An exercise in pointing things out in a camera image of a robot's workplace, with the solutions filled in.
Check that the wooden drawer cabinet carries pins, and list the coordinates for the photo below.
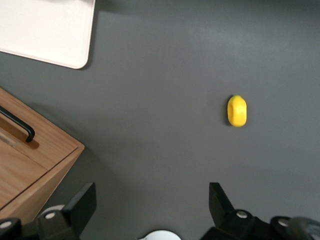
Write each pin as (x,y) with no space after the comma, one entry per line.
(50,150)

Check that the wooden drawer front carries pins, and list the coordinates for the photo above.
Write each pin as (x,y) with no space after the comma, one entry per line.
(52,147)
(15,170)

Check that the yellow lemon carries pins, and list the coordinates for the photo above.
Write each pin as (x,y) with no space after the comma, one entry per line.
(237,111)

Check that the cream plastic tray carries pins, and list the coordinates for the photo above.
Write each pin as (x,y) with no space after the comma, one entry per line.
(45,30)

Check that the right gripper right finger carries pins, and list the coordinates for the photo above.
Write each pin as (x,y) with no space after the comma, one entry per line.
(235,227)

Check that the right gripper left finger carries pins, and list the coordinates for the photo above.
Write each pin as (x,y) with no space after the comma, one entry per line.
(57,226)

